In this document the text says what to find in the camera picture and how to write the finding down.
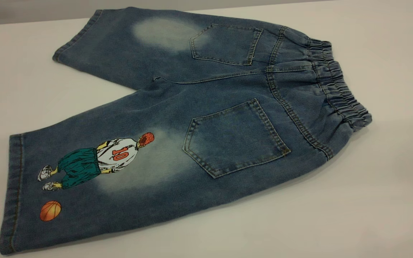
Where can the blue denim shorts basketball print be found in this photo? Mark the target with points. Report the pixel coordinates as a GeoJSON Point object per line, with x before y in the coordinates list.
{"type": "Point", "coordinates": [210, 107]}

